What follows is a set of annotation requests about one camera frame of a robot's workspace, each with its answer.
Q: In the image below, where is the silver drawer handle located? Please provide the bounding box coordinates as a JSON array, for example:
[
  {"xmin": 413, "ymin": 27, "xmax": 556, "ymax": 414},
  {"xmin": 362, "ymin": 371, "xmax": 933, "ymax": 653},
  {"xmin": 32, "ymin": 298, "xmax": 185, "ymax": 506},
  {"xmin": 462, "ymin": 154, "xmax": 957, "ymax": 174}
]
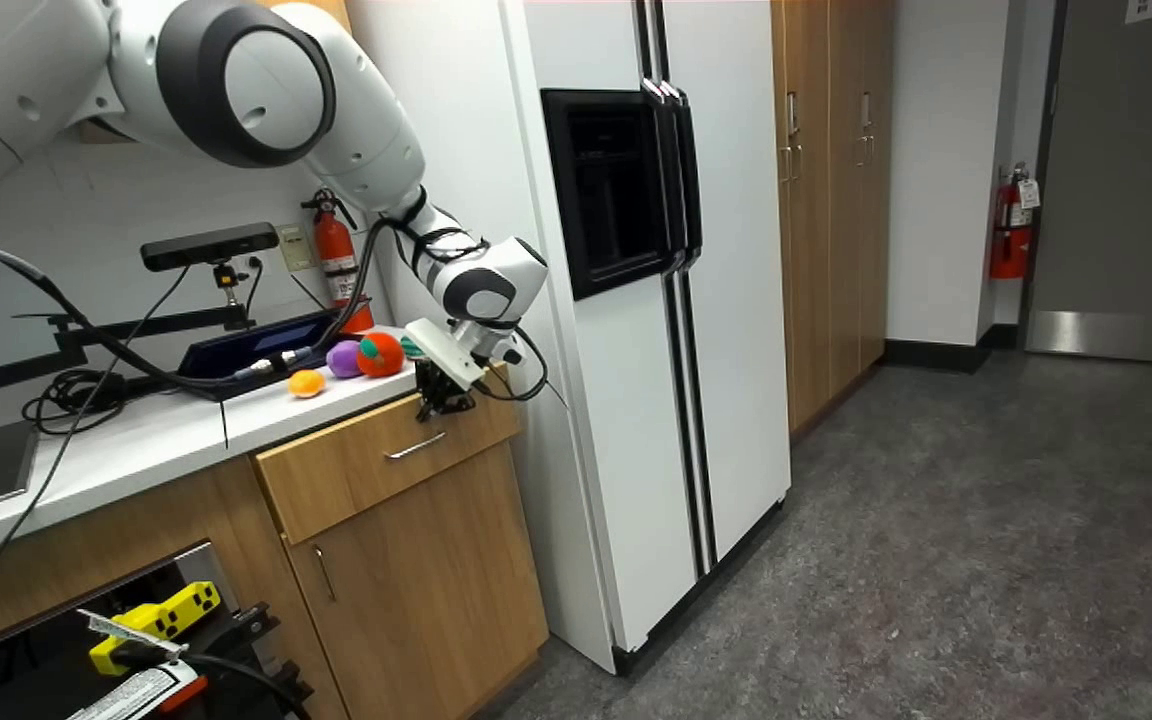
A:
[{"xmin": 384, "ymin": 428, "xmax": 453, "ymax": 469}]

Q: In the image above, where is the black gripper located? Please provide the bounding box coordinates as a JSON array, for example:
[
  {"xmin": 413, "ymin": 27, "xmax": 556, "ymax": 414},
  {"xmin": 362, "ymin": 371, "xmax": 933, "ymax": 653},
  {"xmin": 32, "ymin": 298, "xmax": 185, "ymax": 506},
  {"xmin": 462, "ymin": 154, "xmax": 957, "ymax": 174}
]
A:
[{"xmin": 413, "ymin": 357, "xmax": 482, "ymax": 425}]

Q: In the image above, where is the tall wooden pantry cabinet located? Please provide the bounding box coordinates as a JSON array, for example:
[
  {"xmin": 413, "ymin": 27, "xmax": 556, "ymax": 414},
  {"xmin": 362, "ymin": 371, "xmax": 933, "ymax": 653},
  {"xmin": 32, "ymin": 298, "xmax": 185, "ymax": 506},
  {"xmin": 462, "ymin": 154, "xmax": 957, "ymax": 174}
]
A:
[{"xmin": 769, "ymin": 0, "xmax": 898, "ymax": 436}]

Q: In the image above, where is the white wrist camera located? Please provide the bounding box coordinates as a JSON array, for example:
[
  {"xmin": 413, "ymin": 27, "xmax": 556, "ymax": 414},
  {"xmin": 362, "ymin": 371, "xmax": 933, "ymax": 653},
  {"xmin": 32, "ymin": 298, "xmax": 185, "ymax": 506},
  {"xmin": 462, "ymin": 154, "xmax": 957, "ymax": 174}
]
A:
[{"xmin": 397, "ymin": 317, "xmax": 490, "ymax": 393}]

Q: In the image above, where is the coiled black cable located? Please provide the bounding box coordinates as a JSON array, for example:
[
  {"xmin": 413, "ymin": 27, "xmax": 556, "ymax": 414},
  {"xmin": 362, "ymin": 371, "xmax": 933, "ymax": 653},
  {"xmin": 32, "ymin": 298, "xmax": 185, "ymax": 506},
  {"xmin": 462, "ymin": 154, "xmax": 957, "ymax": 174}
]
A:
[{"xmin": 18, "ymin": 363, "xmax": 133, "ymax": 436}]

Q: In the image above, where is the wooden drawer white inside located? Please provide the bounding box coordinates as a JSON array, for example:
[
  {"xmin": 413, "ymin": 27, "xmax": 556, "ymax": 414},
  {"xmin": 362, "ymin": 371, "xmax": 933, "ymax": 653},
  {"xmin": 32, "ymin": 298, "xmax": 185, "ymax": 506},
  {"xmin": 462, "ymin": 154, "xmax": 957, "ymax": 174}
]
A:
[{"xmin": 252, "ymin": 393, "xmax": 528, "ymax": 547}]

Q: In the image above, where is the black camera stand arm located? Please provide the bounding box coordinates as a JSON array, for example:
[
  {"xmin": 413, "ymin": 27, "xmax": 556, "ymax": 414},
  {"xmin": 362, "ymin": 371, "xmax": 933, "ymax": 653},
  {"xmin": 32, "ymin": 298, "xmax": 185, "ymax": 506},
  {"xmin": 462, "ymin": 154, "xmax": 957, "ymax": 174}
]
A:
[{"xmin": 0, "ymin": 272, "xmax": 270, "ymax": 403}]

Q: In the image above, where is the small yellow plush toy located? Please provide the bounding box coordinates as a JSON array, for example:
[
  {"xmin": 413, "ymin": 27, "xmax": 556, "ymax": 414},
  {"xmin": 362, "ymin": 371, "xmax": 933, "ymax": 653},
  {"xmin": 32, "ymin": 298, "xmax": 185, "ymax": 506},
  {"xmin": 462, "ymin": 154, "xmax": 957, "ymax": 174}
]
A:
[{"xmin": 285, "ymin": 367, "xmax": 332, "ymax": 403}]

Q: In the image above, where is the red fire extinguisher white base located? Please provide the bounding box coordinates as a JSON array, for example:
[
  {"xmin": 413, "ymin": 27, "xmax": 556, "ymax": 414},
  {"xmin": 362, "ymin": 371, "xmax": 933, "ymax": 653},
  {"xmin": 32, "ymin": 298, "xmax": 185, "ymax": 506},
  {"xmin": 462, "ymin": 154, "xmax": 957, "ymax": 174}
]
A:
[{"xmin": 300, "ymin": 186, "xmax": 379, "ymax": 334}]

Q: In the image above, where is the purple plush toy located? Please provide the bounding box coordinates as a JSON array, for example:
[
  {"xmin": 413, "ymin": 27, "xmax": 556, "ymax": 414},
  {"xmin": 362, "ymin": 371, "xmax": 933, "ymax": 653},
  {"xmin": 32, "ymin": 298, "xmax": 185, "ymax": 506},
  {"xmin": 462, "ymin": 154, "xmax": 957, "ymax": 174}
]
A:
[{"xmin": 325, "ymin": 334, "xmax": 368, "ymax": 385}]

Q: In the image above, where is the red wall fire extinguisher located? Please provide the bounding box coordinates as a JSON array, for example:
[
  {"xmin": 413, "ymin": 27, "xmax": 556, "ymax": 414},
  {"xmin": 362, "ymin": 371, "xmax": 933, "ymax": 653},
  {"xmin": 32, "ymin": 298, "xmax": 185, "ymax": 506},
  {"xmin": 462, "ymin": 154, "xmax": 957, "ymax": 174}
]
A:
[{"xmin": 986, "ymin": 160, "xmax": 1042, "ymax": 282}]

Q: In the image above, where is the white packet red print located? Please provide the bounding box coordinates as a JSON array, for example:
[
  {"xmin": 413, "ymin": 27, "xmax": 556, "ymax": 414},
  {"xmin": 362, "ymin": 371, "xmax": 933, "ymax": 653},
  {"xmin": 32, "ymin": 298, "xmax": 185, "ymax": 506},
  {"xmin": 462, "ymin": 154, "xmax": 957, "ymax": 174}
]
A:
[{"xmin": 84, "ymin": 655, "xmax": 210, "ymax": 720}]

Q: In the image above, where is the white refrigerator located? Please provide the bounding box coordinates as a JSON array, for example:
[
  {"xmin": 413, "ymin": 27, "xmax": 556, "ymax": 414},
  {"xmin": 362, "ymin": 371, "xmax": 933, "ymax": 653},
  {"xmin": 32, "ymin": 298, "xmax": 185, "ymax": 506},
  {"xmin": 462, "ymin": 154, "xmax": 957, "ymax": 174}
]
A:
[{"xmin": 346, "ymin": 0, "xmax": 796, "ymax": 676}]

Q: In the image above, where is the wooden base cabinet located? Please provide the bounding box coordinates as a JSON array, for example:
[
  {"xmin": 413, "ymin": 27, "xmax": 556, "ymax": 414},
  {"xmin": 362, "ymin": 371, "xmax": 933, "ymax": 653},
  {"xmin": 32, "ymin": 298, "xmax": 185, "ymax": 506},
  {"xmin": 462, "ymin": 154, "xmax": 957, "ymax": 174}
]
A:
[{"xmin": 0, "ymin": 452, "xmax": 352, "ymax": 720}]

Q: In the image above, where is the wooden cabinet door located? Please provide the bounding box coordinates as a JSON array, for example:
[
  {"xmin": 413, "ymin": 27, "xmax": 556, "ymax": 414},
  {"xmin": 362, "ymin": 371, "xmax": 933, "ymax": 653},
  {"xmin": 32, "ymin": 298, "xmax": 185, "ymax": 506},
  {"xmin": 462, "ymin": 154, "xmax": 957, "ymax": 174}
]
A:
[{"xmin": 285, "ymin": 440, "xmax": 553, "ymax": 720}]

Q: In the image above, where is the black stereo camera bar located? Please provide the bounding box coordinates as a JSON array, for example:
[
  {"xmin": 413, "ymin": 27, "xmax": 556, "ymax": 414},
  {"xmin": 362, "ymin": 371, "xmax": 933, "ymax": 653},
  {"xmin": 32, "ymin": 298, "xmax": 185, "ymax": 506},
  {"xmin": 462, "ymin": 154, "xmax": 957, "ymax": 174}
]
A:
[{"xmin": 135, "ymin": 218, "xmax": 285, "ymax": 276}]

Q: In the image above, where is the thin black camera cable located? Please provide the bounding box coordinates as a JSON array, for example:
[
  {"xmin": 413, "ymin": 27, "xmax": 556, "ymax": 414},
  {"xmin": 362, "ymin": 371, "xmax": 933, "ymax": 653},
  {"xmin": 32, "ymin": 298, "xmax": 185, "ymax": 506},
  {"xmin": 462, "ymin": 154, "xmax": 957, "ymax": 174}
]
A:
[{"xmin": 0, "ymin": 260, "xmax": 194, "ymax": 642}]

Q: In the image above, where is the gray metal door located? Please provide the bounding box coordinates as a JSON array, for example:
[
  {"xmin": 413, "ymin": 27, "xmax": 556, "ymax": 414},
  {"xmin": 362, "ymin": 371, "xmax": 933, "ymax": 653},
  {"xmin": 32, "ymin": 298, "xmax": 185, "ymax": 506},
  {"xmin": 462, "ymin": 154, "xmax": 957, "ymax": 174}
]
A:
[{"xmin": 1019, "ymin": 0, "xmax": 1152, "ymax": 371}]

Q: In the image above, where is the yellow black tool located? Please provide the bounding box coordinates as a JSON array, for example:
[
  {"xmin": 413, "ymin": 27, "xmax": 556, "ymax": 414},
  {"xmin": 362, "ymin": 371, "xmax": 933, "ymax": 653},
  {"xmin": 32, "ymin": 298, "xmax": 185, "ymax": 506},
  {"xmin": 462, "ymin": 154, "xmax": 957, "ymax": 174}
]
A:
[{"xmin": 84, "ymin": 574, "xmax": 228, "ymax": 679}]

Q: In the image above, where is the orange red plush toy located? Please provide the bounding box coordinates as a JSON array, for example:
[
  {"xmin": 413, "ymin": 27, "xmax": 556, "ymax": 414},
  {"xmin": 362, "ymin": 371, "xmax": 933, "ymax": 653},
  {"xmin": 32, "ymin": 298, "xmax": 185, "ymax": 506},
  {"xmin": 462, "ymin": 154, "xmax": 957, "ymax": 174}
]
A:
[{"xmin": 355, "ymin": 327, "xmax": 413, "ymax": 378}]

